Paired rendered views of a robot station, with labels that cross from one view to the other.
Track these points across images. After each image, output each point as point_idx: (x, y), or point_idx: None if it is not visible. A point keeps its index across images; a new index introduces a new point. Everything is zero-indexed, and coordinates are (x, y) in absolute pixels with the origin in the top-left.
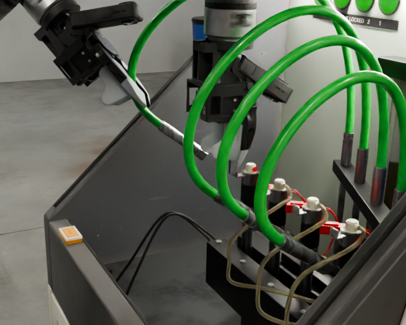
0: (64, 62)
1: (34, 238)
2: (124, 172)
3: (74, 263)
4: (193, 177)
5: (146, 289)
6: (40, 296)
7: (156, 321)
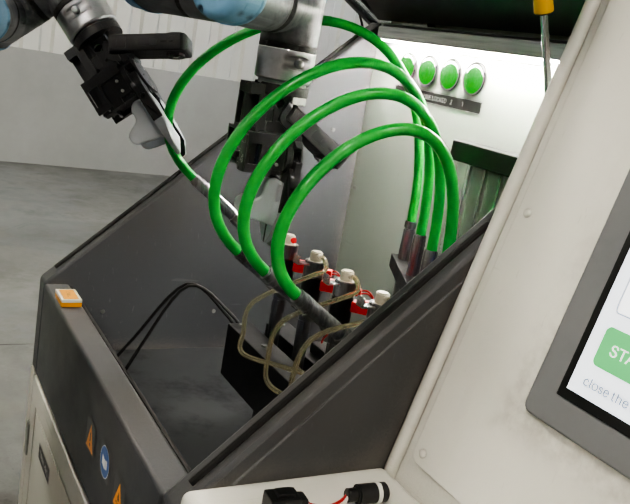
0: (93, 88)
1: (27, 356)
2: (146, 240)
3: (66, 325)
4: (216, 225)
5: (150, 381)
6: (21, 425)
7: (155, 413)
